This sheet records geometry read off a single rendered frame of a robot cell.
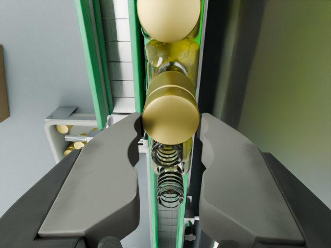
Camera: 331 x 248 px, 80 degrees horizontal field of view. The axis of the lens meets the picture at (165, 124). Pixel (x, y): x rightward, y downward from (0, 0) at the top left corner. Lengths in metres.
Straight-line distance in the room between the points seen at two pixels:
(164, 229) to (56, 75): 0.59
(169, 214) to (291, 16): 0.60
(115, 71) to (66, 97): 0.26
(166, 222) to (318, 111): 0.61
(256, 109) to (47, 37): 0.52
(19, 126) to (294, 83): 0.75
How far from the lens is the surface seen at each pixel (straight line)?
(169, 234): 0.79
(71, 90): 0.64
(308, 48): 0.23
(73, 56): 0.60
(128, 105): 0.45
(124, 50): 0.42
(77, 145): 0.65
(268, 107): 0.28
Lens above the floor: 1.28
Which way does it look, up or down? 59 degrees down
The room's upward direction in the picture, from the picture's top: 176 degrees counter-clockwise
